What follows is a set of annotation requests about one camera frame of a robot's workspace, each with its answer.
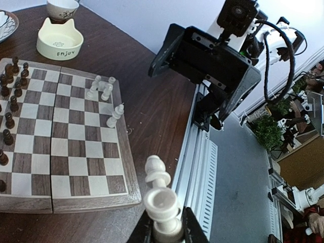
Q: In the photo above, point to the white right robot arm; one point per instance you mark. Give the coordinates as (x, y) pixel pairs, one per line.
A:
(267, 43)

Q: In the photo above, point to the white chess bishop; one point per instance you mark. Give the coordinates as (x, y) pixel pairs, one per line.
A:
(116, 115)

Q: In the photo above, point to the wooden chess board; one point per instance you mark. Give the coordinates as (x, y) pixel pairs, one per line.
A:
(64, 158)

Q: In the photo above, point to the yellow cat-ear bowl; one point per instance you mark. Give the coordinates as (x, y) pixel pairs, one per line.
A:
(59, 42)

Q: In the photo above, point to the white chess piece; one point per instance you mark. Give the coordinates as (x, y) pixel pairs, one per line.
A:
(107, 92)

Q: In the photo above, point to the white chess pawn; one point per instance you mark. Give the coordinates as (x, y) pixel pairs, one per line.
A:
(111, 80)

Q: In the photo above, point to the white chess queen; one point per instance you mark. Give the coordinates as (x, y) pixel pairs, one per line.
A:
(161, 202)

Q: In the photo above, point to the front aluminium rail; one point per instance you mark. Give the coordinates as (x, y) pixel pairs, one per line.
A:
(223, 177)

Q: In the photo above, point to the patterned brown rim plate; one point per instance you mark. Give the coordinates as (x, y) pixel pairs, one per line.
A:
(9, 24)

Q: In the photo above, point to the black chess piece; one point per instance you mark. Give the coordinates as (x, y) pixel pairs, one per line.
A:
(9, 73)
(15, 61)

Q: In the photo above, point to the white chess knight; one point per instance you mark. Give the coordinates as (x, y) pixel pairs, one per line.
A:
(96, 87)

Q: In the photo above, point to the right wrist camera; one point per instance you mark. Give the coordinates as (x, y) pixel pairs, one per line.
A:
(233, 22)

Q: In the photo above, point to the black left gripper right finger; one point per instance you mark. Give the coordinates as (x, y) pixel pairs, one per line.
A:
(193, 232)

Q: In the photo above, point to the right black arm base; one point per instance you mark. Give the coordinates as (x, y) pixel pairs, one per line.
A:
(206, 107)

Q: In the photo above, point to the white floral small bowl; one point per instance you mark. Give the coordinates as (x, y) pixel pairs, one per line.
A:
(62, 10)

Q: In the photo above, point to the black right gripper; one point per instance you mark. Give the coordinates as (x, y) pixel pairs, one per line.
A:
(199, 56)

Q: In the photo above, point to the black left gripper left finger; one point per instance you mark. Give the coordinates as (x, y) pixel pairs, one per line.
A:
(142, 233)

